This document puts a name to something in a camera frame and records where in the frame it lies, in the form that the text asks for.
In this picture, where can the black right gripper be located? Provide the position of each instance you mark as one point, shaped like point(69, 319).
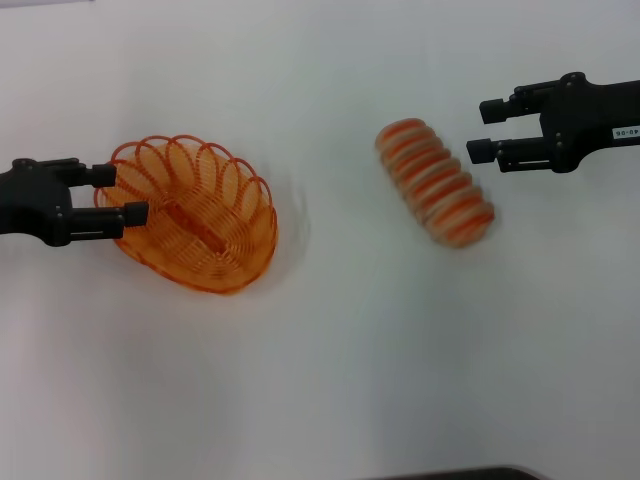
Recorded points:
point(585, 120)

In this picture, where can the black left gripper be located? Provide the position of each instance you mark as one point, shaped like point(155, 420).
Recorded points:
point(30, 200)

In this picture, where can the orange striped ribbed bread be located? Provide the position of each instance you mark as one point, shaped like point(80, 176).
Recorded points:
point(435, 182)

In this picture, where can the black robot torso edge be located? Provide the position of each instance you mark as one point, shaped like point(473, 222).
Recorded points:
point(450, 474)

